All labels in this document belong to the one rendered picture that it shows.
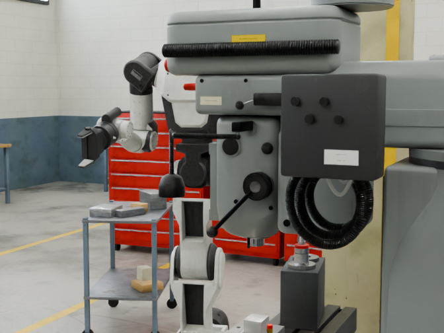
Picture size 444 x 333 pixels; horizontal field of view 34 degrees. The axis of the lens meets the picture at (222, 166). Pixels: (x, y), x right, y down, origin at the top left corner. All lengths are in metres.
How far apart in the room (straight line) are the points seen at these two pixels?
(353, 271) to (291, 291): 1.39
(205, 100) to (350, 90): 0.50
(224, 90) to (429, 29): 9.21
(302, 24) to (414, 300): 0.68
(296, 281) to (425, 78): 0.91
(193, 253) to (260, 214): 0.96
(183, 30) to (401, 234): 0.73
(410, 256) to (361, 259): 2.04
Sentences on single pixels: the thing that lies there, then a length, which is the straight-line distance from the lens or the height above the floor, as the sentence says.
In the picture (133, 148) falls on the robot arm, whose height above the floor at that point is 1.47.
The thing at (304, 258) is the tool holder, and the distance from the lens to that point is 2.35.
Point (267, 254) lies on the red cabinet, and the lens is 6.99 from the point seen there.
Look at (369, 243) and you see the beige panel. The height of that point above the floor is 0.94.
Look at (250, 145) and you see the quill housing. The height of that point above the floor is 1.56.
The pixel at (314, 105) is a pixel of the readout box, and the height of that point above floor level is 1.66.
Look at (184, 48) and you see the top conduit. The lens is 1.81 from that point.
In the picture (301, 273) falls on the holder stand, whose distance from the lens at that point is 2.32.
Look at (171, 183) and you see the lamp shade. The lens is 1.94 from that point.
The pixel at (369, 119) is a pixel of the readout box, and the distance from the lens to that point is 1.44.
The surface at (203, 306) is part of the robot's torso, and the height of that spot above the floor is 0.88.
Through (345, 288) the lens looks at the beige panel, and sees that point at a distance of 3.74.
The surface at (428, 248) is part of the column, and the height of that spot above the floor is 1.35.
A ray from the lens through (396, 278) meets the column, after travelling 1.67.
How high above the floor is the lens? 1.70
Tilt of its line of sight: 6 degrees down
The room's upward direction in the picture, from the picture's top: straight up
